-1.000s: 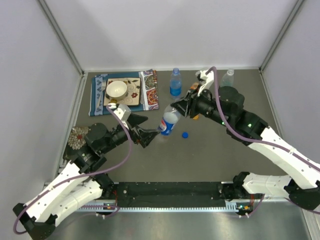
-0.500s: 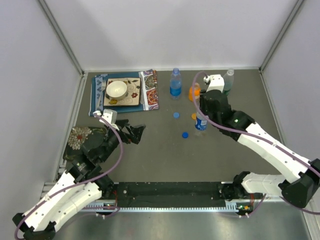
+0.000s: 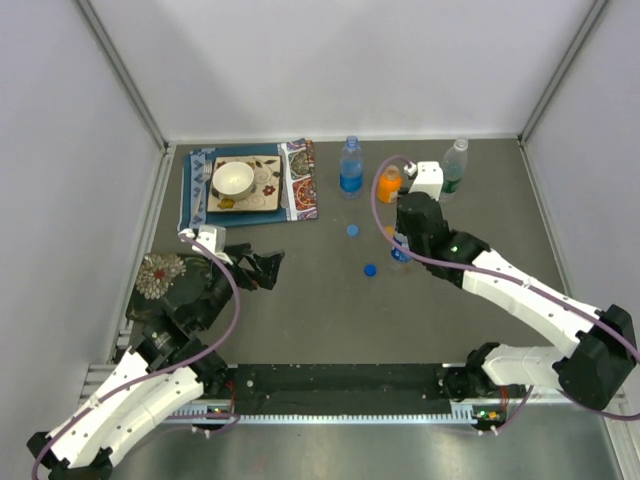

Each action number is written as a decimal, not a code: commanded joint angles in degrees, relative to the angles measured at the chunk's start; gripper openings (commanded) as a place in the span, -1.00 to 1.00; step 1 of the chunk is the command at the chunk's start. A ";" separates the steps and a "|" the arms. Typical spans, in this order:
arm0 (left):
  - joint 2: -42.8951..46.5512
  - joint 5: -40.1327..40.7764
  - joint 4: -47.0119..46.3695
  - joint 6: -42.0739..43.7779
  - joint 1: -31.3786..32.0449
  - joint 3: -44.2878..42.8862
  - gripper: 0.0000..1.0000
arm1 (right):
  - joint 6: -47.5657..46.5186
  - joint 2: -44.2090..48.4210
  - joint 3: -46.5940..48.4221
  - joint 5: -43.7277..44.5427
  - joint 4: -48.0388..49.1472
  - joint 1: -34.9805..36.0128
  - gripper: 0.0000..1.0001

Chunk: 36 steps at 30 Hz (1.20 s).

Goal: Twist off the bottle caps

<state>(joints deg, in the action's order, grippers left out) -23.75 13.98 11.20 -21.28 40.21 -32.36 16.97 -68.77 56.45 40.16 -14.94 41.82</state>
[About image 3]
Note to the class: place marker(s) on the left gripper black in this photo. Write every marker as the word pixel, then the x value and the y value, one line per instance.
pixel 268 267

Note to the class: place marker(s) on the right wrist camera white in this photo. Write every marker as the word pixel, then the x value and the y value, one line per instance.
pixel 426 177

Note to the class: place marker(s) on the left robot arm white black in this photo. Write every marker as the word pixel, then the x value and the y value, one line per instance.
pixel 166 366

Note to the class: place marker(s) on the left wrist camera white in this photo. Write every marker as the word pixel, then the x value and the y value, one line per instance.
pixel 207 240

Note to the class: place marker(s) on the blue patterned placemat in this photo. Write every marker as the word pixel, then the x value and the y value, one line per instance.
pixel 297 159

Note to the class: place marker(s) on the clear water bottle blue cap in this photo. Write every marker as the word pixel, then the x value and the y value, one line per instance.
pixel 401 262

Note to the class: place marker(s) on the clear bottle green label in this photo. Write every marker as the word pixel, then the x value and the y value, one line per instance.
pixel 453 166

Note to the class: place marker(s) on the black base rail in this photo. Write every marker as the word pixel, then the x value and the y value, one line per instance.
pixel 346 389

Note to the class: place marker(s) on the silver fork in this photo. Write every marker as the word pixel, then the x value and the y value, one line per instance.
pixel 205 179

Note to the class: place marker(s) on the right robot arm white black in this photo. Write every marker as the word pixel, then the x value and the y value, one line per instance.
pixel 590 351

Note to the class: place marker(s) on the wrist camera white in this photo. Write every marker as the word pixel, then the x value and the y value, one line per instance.
pixel 207 240
pixel 426 177

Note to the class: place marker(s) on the dark floral coaster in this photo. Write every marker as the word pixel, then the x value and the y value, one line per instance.
pixel 176 286

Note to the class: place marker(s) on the blue liquid bottle blue cap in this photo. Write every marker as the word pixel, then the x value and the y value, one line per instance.
pixel 351 167

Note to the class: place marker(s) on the square floral plate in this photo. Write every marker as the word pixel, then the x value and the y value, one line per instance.
pixel 265 195

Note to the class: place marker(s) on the silver knife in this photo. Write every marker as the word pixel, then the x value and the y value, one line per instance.
pixel 284 197

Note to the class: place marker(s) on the white ceramic bowl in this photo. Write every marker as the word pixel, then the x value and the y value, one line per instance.
pixel 234 180

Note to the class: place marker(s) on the orange juice bottle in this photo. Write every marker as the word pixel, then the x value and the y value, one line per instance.
pixel 389 184

